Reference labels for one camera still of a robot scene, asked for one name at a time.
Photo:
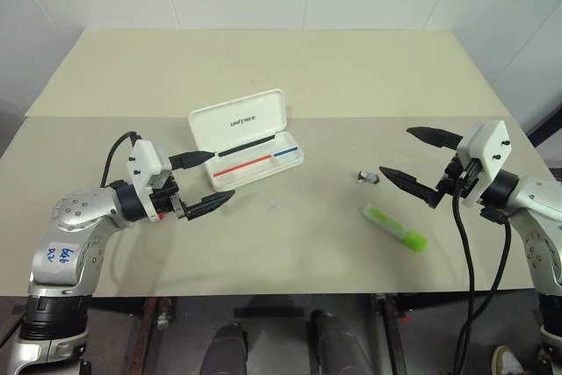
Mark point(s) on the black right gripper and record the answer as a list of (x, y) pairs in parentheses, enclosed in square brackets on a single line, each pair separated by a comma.
[(456, 177)]

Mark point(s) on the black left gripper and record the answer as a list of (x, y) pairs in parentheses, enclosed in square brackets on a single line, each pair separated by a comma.
[(169, 200)]

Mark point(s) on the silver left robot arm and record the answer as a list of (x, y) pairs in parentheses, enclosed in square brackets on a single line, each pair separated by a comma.
[(72, 217)]

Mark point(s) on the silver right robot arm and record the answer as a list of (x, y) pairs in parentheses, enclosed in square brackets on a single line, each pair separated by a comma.
[(533, 234)]

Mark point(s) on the white open pencil case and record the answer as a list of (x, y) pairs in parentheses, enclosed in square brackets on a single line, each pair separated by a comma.
[(246, 140)]

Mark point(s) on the small silver binder clip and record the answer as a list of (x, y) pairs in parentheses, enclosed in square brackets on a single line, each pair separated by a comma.
[(367, 177)]

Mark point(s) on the green highlighter pen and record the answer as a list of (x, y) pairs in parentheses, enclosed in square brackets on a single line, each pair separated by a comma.
[(395, 228)]

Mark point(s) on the dark rounded robot leg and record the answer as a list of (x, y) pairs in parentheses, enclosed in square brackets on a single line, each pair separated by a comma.
[(336, 342), (224, 348)]

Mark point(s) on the person's shoe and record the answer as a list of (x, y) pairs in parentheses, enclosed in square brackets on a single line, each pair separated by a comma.
[(507, 361)]

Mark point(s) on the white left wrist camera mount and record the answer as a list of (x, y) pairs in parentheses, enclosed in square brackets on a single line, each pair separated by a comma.
[(145, 164)]

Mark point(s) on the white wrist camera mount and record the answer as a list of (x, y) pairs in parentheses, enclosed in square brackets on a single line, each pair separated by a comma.
[(485, 151), (145, 164)]

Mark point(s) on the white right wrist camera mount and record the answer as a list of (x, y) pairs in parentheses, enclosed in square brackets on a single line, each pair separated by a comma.
[(485, 151)]

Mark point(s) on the table frame bar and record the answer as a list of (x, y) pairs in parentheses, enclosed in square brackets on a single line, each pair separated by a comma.
[(147, 335), (388, 335)]

